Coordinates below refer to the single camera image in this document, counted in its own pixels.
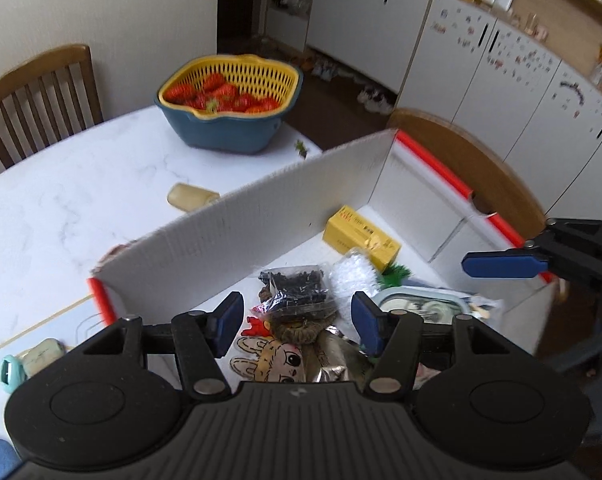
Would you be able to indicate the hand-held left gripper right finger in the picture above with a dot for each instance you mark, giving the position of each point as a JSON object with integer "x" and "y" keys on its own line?
{"x": 367, "y": 322}

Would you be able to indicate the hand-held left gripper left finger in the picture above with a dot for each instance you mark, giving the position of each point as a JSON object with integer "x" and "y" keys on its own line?
{"x": 227, "y": 321}

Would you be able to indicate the red small toy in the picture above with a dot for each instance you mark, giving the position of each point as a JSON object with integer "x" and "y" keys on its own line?
{"x": 255, "y": 327}

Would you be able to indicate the gold foil packet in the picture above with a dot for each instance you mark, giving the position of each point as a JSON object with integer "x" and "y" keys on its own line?
{"x": 331, "y": 355}

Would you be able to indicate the green tassel charm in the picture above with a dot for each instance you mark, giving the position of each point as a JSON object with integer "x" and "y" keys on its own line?
{"x": 396, "y": 275}

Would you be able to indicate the green printed pouch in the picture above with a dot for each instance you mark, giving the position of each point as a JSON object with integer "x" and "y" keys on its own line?
{"x": 421, "y": 305}

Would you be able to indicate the cartoon face plush charm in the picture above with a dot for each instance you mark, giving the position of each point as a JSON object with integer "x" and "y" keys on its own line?
{"x": 276, "y": 360}

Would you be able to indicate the brown scrunchie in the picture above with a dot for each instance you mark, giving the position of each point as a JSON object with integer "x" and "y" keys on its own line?
{"x": 298, "y": 331}

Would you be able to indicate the bag of black beads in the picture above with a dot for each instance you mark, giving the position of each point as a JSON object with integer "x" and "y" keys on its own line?
{"x": 301, "y": 290}

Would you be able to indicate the white cardboard box red edge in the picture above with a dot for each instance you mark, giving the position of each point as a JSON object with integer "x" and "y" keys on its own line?
{"x": 231, "y": 240}

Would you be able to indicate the yellow carton box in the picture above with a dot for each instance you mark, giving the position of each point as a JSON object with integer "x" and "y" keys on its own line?
{"x": 361, "y": 235}

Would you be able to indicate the clear bubble wrap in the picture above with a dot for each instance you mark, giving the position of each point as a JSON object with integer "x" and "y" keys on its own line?
{"x": 353, "y": 275}

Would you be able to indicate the wooden chair curved back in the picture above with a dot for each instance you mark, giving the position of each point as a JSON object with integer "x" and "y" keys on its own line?
{"x": 481, "y": 170}

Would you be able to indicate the beige cylindrical object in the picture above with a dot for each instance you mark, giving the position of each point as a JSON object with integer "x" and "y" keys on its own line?
{"x": 191, "y": 197}

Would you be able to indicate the white cabinet with stickers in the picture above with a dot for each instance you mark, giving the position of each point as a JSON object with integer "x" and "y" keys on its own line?
{"x": 521, "y": 90}

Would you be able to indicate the strawberry leaf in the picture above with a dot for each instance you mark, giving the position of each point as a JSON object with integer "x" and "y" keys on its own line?
{"x": 301, "y": 148}

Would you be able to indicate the white placemat gold line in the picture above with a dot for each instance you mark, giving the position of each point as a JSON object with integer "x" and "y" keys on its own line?
{"x": 41, "y": 325}

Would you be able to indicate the blue plastic bowl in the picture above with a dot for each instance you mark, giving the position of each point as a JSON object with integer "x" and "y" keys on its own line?
{"x": 221, "y": 135}

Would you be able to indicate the pale green small case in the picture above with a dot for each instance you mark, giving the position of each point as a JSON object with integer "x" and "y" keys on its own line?
{"x": 43, "y": 357}

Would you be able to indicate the dark and white shoes pair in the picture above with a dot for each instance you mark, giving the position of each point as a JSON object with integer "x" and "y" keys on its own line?
{"x": 376, "y": 100}

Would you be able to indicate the teal small clip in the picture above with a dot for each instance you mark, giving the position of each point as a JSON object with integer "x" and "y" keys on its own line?
{"x": 10, "y": 375}

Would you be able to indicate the pile of strawberries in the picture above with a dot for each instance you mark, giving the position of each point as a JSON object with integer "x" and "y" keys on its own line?
{"x": 221, "y": 95}

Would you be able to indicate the yellow plastic colander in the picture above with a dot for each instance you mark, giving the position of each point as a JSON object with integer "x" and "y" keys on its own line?
{"x": 276, "y": 77}

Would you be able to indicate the white sneakers pair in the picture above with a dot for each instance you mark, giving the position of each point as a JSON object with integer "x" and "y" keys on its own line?
{"x": 326, "y": 69}

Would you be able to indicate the white low cabinet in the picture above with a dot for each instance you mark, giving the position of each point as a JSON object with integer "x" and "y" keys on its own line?
{"x": 366, "y": 15}

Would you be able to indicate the wooden slatted chair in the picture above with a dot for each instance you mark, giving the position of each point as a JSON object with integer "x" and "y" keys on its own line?
{"x": 36, "y": 90}

